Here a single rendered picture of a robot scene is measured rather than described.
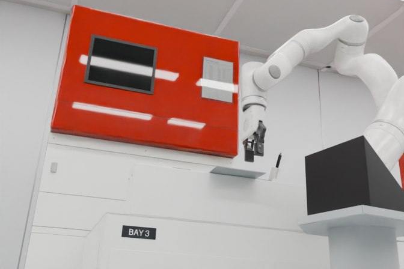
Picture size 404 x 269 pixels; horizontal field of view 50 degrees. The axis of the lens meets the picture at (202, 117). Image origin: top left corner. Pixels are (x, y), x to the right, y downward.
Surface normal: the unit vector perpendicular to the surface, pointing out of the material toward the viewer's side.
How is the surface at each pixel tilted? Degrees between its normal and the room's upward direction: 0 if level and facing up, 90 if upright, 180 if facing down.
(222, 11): 180
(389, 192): 90
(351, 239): 90
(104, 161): 90
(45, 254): 90
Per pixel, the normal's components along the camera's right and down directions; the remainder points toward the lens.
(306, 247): 0.33, -0.34
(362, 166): -0.88, -0.22
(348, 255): -0.69, -0.30
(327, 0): -0.04, 0.92
